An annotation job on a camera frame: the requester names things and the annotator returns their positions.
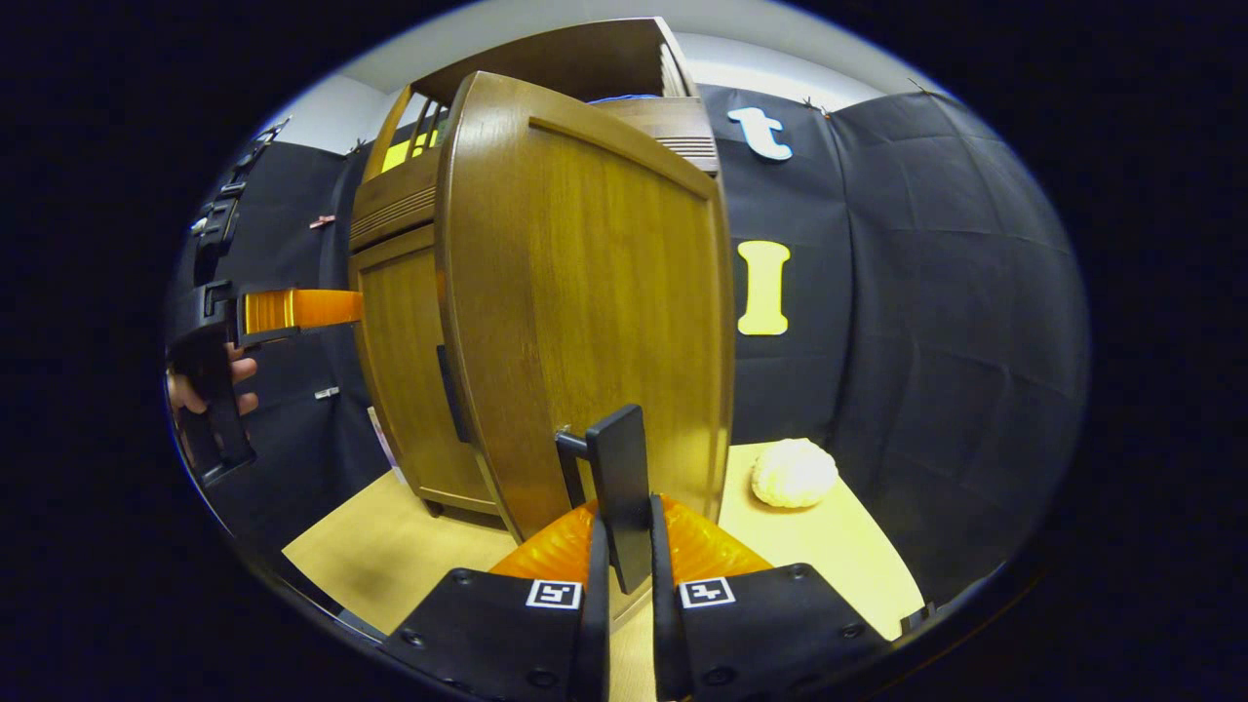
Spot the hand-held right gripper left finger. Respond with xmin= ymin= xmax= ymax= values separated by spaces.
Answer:
xmin=380 ymin=499 xmax=612 ymax=702

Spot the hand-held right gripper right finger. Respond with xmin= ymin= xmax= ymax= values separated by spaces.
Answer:
xmin=648 ymin=492 xmax=893 ymax=702

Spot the wooden shoe cabinet door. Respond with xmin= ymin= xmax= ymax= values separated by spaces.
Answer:
xmin=434 ymin=70 xmax=735 ymax=596
xmin=356 ymin=244 xmax=498 ymax=508

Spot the wooden double-door shoe cabinet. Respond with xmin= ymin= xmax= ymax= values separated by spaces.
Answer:
xmin=348 ymin=17 xmax=722 ymax=532

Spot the cream knitted ball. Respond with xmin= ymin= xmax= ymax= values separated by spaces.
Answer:
xmin=751 ymin=438 xmax=839 ymax=509

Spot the black backdrop cloth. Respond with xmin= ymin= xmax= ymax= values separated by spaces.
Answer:
xmin=171 ymin=83 xmax=1090 ymax=605

